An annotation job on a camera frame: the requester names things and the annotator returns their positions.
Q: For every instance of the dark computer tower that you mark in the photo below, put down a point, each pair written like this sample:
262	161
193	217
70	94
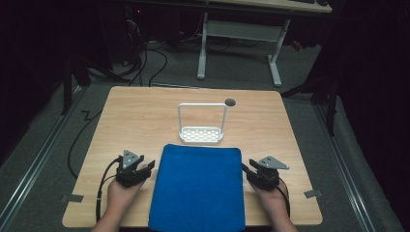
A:
133	29

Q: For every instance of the black keyboard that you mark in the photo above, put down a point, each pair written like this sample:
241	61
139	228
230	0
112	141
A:
302	1

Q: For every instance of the metal floor rail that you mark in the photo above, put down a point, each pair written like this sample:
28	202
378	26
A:
35	167
348	174

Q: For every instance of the small red object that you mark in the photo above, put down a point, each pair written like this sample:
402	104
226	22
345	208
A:
297	45

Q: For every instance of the white-framed desk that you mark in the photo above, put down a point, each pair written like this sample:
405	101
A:
241	30

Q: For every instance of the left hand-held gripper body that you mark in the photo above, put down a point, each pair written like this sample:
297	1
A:
128	176

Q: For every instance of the grey tape piece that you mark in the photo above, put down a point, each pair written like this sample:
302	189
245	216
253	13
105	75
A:
312	193
73	198

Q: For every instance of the white towel rack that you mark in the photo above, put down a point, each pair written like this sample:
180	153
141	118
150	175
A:
201	134

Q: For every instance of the black metal stand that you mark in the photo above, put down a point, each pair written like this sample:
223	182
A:
69	83
328	96

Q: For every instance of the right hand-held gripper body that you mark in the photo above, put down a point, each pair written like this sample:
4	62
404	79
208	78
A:
268	179

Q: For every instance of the person's left hand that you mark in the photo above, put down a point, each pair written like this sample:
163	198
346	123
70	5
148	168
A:
120	198

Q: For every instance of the blue towel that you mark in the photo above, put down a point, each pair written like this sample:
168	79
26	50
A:
198	190

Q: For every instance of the person's right hand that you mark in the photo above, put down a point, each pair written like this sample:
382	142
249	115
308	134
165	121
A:
274	201

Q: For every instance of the black computer mouse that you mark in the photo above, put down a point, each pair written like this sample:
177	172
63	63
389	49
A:
323	2

